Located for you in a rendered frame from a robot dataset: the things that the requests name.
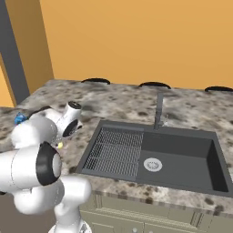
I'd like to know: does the dark grey sink drain rack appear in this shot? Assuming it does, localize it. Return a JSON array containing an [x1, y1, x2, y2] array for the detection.
[[82, 127, 145, 178]]

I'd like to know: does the dark grey sink tap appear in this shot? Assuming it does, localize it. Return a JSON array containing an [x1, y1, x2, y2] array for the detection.
[[153, 92, 169, 131]]

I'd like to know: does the silver sink drain strainer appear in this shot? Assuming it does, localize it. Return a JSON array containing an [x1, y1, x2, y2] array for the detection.
[[143, 157, 164, 173]]

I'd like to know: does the dark grey sink basin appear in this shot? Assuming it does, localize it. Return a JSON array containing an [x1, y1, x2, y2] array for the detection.
[[75, 118, 233, 198]]

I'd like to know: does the blue milk carton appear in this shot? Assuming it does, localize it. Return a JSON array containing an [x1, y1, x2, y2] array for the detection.
[[14, 112, 29, 126]]

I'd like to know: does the black round stool seat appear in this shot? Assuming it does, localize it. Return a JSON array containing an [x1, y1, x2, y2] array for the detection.
[[80, 77, 111, 86], [204, 86, 233, 93], [137, 81, 172, 90]]

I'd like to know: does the beige false drawer front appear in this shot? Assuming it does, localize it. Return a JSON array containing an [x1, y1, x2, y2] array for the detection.
[[79, 194, 233, 228]]

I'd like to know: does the beige cupboard door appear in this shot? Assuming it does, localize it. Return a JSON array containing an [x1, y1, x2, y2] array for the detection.
[[90, 221, 144, 233], [143, 223, 208, 233]]

